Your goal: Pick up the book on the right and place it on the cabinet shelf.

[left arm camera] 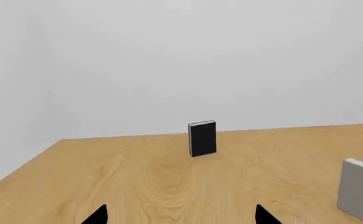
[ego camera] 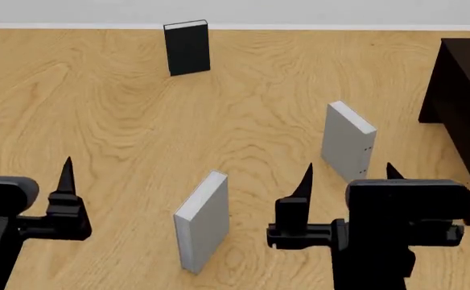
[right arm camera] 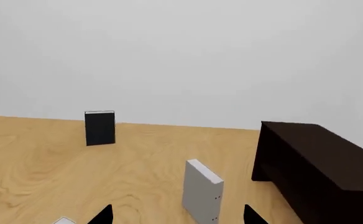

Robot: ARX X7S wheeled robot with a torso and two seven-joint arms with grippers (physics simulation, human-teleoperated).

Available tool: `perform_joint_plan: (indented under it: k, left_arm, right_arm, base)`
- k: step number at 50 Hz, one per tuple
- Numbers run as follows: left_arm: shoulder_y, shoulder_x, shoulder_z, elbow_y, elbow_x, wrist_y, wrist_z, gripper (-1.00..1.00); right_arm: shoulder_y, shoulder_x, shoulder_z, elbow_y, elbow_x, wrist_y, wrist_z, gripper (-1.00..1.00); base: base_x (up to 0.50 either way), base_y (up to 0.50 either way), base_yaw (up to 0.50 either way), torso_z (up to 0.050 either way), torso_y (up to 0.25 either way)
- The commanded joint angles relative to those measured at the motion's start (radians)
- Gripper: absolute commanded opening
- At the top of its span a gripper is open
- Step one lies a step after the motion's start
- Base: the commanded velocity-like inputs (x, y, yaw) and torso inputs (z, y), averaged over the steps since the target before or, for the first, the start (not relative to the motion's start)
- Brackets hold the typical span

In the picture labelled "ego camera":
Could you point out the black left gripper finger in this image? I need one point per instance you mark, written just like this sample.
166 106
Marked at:
66 193

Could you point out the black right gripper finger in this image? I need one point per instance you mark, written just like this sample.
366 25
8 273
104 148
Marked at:
297 202
394 172

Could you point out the white book with dotted spine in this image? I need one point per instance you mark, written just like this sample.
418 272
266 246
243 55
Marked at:
343 142

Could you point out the dark brown wooden cabinet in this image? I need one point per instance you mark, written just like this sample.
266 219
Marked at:
462 121

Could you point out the plain white book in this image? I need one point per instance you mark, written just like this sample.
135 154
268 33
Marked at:
204 226

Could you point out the black hardcover book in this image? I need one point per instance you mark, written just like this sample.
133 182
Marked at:
188 49

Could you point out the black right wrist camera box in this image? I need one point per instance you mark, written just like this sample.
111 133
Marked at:
410 201

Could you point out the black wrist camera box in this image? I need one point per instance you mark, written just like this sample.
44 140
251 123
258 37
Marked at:
410 201
5 194

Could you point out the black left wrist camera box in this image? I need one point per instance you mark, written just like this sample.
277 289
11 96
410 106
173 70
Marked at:
5 194

